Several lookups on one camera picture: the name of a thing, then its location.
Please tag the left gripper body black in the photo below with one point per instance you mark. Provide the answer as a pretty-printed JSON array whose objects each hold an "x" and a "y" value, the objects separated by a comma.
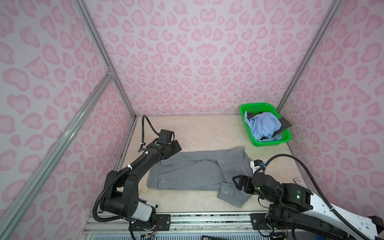
[{"x": 175, "y": 147}]

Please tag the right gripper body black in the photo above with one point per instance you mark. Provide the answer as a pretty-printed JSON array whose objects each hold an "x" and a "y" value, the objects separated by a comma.
[{"x": 249, "y": 188}]

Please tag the grey long sleeve shirt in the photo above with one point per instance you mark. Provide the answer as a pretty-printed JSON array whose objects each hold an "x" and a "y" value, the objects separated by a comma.
[{"x": 204, "y": 171}]

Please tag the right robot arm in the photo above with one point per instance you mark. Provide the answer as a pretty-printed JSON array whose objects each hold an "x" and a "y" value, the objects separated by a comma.
[{"x": 295, "y": 207}]

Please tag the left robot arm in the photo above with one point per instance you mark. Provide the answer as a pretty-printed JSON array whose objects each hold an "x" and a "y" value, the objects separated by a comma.
[{"x": 119, "y": 200}]

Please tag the red white label card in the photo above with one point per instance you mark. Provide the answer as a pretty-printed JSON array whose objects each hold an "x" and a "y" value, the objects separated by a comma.
[{"x": 299, "y": 181}]

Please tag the light blue shirt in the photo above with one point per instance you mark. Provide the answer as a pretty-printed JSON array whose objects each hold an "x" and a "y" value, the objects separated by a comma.
[{"x": 262, "y": 124}]

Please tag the green plastic basket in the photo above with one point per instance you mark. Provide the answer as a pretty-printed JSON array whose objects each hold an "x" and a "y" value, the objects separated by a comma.
[{"x": 264, "y": 125}]

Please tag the black shirt in basket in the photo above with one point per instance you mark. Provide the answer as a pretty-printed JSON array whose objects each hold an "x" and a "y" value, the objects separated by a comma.
[{"x": 283, "y": 124}]

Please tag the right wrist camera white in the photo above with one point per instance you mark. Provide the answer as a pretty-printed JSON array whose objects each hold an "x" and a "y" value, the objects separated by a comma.
[{"x": 257, "y": 166}]

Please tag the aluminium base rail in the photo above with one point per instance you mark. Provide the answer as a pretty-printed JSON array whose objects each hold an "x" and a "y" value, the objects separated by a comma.
[{"x": 192, "y": 214}]

